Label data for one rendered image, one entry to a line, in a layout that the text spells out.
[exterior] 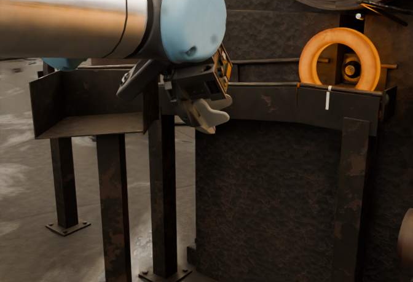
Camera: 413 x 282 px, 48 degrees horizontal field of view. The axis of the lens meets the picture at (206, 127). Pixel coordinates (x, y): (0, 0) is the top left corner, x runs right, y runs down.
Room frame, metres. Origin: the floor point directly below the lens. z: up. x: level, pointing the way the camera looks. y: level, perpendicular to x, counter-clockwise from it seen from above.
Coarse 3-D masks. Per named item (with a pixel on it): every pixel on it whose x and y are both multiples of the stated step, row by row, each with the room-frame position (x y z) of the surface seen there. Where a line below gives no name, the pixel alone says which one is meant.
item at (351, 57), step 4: (348, 52) 1.15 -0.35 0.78; (352, 52) 1.15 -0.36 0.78; (344, 56) 1.14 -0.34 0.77; (348, 56) 1.13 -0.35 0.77; (352, 56) 1.12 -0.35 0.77; (356, 56) 1.12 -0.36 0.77; (344, 60) 1.14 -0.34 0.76; (348, 60) 1.13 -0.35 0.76; (356, 60) 1.11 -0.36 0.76; (344, 64) 1.13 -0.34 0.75; (360, 64) 1.11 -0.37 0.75; (344, 72) 1.13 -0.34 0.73; (344, 76) 1.13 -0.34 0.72; (344, 80) 1.13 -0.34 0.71; (348, 80) 1.12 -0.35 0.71; (352, 80) 1.12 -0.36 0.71; (356, 80) 1.11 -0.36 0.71; (356, 84) 1.11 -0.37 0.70
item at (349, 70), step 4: (352, 60) 1.12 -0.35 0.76; (348, 64) 1.11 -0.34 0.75; (352, 64) 1.11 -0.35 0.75; (356, 64) 1.11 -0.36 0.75; (344, 68) 1.12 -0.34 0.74; (348, 68) 1.11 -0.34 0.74; (352, 68) 1.10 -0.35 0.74; (356, 68) 1.10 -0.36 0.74; (360, 68) 1.10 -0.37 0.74; (348, 72) 1.11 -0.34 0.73; (352, 72) 1.10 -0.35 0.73; (356, 72) 1.10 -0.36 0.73; (348, 76) 1.11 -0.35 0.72; (352, 76) 1.11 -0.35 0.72; (356, 76) 1.11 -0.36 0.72
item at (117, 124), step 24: (72, 72) 1.24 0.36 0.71; (96, 72) 1.24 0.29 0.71; (120, 72) 1.23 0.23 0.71; (48, 96) 1.13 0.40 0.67; (72, 96) 1.24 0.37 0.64; (96, 96) 1.24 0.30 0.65; (144, 96) 1.04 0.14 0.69; (48, 120) 1.12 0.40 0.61; (72, 120) 1.19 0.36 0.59; (96, 120) 1.17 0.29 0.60; (120, 120) 1.14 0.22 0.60; (144, 120) 1.03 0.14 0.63; (96, 144) 1.11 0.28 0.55; (120, 144) 1.11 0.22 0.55; (120, 168) 1.10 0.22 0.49; (120, 192) 1.10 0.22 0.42; (120, 216) 1.10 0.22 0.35; (120, 240) 1.10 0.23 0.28; (120, 264) 1.10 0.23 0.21
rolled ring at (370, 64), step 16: (320, 32) 1.06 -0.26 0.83; (336, 32) 1.04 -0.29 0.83; (352, 32) 1.02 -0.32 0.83; (304, 48) 1.08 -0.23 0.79; (320, 48) 1.06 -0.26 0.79; (352, 48) 1.01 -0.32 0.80; (368, 48) 0.99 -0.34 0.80; (304, 64) 1.08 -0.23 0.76; (368, 64) 0.99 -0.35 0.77; (304, 80) 1.08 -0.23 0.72; (368, 80) 0.99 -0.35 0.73
